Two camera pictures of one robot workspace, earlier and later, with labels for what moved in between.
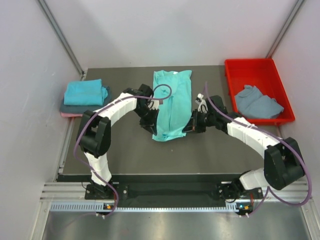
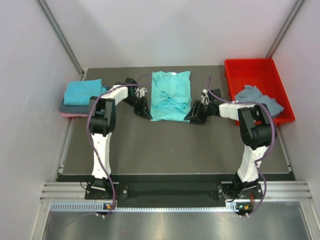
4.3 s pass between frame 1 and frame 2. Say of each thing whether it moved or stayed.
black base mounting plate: stayed
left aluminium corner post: stayed
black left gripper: moved
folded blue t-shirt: stayed
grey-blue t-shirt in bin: stayed
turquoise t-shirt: moved
